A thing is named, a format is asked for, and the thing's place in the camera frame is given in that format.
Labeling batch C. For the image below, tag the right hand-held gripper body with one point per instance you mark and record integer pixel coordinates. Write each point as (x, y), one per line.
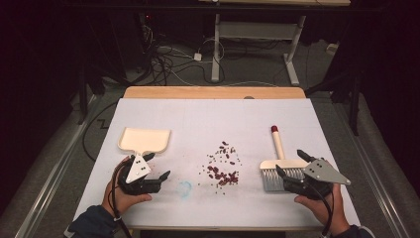
(322, 172)

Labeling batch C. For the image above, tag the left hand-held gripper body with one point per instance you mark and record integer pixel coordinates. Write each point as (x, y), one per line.
(137, 170)

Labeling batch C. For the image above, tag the cream dustpan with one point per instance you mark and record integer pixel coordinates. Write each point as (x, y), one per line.
(145, 140)

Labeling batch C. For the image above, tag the cream brush with red tip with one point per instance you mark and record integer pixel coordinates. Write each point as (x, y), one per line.
(278, 145)

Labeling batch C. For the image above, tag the pile of red beans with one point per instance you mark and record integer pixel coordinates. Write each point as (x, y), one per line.
(228, 180)

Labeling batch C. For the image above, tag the person's left hand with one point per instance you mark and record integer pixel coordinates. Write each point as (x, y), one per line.
(123, 201)

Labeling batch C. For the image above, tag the person's right hand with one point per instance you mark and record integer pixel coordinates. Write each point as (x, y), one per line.
(325, 211)

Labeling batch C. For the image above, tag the white table cover board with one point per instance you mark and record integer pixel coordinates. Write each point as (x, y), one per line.
(204, 125)

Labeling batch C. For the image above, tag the black stand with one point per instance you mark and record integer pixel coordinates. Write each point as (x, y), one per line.
(355, 102)
(82, 99)

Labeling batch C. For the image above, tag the wooden table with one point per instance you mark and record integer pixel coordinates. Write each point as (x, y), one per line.
(198, 92)

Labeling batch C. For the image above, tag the white box on floor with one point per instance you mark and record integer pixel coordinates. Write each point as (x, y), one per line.
(332, 48)

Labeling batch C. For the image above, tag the white power adapter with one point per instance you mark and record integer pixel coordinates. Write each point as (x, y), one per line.
(197, 57)

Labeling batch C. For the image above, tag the metal floor rail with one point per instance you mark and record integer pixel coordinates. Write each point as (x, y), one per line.
(376, 185)
(49, 185)

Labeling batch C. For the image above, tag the white desk frame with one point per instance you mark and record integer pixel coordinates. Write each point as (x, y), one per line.
(256, 30)

